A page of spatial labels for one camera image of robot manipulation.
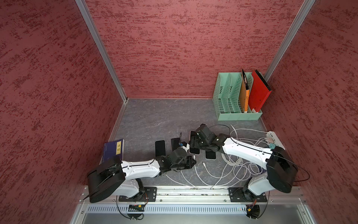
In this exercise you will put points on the green file organizer rack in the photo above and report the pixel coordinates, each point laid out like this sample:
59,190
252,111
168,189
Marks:
226,99

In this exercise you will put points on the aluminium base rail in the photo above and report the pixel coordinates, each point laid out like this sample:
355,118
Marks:
186,200

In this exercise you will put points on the blue book on left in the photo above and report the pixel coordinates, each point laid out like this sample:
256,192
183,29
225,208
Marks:
113,148

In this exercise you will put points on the leftmost phone white case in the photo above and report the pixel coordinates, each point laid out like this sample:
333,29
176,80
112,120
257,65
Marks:
160,148

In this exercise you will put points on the red folder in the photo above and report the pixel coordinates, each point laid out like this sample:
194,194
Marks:
259,92

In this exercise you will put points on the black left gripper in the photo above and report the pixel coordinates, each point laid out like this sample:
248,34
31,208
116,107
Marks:
189,165

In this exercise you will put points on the orange folder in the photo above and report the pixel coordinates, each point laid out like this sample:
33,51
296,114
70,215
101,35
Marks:
244,93

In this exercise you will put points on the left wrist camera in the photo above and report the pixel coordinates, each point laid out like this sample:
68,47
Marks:
183,144

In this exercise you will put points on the aluminium right corner post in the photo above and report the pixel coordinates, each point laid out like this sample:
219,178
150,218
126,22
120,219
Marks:
291,33

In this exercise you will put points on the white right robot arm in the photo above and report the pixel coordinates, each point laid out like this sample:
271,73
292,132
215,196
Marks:
280,169

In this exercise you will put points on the white power strip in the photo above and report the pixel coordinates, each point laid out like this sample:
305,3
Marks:
274,139

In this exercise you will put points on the aluminium corner post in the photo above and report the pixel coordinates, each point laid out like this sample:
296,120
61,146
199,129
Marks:
84,10
291,33

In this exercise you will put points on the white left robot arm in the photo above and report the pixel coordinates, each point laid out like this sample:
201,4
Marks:
116,177

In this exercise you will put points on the aluminium left corner post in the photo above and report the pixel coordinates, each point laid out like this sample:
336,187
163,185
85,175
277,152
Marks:
84,10

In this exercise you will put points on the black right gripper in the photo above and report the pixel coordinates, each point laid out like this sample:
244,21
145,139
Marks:
196,139

